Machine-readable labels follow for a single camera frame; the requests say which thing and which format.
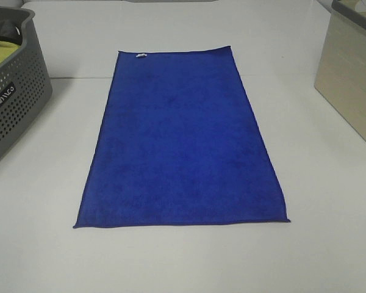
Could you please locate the blue microfibre towel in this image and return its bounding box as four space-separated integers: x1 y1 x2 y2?
75 46 288 228

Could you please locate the grey perforated plastic basket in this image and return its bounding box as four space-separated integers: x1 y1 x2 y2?
0 7 52 160

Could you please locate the beige storage box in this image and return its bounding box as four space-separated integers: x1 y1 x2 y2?
314 1 366 141

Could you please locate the black cloth in basket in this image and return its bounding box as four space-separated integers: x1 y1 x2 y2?
0 20 23 45

